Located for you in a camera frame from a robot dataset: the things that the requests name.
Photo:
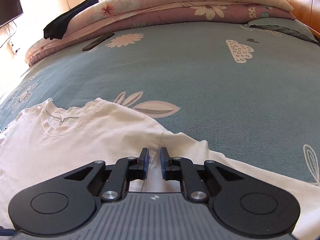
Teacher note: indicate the cream floral folded quilt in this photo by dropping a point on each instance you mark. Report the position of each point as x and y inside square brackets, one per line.
[150, 0]

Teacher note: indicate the black flat television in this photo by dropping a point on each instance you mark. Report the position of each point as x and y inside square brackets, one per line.
[10, 7]

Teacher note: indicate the black garment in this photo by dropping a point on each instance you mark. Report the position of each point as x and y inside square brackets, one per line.
[65, 20]

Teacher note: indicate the mauve floral folded quilt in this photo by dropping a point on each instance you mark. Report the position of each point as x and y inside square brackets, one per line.
[170, 15]

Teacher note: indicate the small blue-grey pillow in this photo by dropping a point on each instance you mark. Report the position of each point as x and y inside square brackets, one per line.
[280, 26]

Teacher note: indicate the wooden bed headboard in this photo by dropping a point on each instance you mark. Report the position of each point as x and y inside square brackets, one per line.
[300, 2]

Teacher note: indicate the white printed t-shirt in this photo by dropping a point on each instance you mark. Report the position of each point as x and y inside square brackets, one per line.
[75, 150]

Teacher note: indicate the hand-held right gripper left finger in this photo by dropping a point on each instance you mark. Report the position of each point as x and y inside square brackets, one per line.
[144, 163]

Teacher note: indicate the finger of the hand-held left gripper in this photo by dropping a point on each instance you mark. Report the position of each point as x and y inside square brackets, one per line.
[6, 233]

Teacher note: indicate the black smartphone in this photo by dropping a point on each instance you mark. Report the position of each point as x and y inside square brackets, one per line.
[98, 41]

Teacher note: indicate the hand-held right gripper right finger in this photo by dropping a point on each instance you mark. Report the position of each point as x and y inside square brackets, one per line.
[164, 163]

